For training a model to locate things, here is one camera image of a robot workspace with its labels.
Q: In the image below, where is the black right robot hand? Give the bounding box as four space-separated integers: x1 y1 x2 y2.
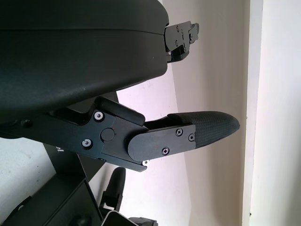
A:
98 167 158 226

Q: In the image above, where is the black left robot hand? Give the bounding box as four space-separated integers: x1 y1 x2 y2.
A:
0 0 240 174

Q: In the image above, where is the small silver depth camera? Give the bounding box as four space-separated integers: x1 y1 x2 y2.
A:
101 204 134 226

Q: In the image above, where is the black box base with insert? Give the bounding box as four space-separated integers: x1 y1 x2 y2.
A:
0 174 104 226

